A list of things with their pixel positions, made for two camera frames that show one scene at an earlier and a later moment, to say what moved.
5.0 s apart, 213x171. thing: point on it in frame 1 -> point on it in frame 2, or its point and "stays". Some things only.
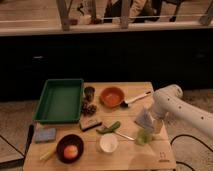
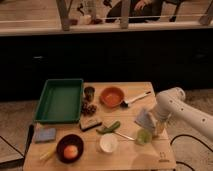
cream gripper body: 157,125 -> 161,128
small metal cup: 89,93 stays
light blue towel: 145,118 stays
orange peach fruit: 70,152 stays
